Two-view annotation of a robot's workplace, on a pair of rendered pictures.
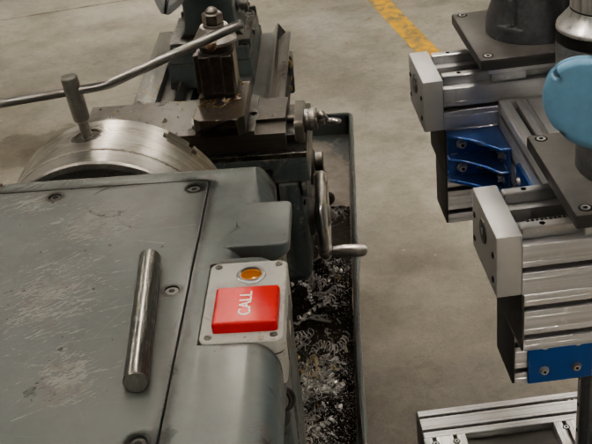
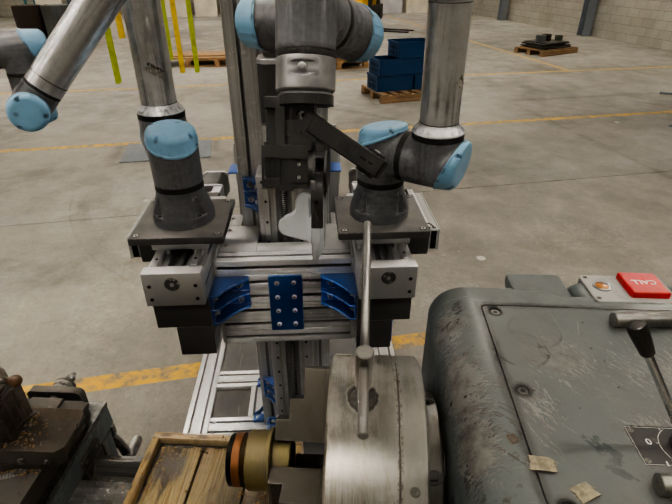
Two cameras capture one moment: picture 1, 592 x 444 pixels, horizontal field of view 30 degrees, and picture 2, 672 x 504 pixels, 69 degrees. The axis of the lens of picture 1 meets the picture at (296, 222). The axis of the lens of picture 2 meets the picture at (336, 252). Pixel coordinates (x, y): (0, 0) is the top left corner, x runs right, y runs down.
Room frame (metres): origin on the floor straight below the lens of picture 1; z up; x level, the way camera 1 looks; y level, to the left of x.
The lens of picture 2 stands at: (1.37, 0.70, 1.71)
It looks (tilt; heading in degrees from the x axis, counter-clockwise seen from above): 30 degrees down; 269
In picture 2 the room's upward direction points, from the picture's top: straight up
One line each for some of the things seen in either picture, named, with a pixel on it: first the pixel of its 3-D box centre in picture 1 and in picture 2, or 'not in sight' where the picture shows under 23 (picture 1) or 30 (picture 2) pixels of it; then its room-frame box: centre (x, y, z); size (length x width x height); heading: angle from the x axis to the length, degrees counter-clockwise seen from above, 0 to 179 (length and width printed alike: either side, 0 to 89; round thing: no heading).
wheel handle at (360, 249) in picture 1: (347, 250); (132, 449); (1.84, -0.09, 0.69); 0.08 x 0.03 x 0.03; 85
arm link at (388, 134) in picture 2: not in sight; (384, 150); (1.22, -0.43, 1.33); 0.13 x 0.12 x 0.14; 146
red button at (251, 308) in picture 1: (247, 312); (642, 287); (0.85, 0.05, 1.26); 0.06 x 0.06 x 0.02; 85
